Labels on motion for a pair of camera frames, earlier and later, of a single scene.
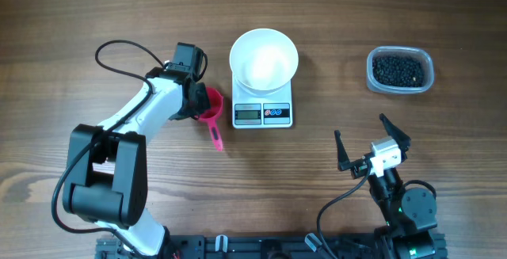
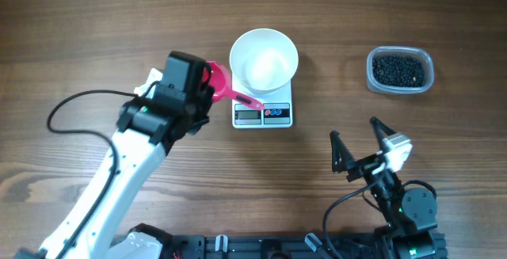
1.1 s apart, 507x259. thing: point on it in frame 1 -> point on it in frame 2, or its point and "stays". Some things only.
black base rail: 259,246 stays
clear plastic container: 405,70 stays
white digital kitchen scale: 250,111 stays
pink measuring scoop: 211,114 -> 221,79
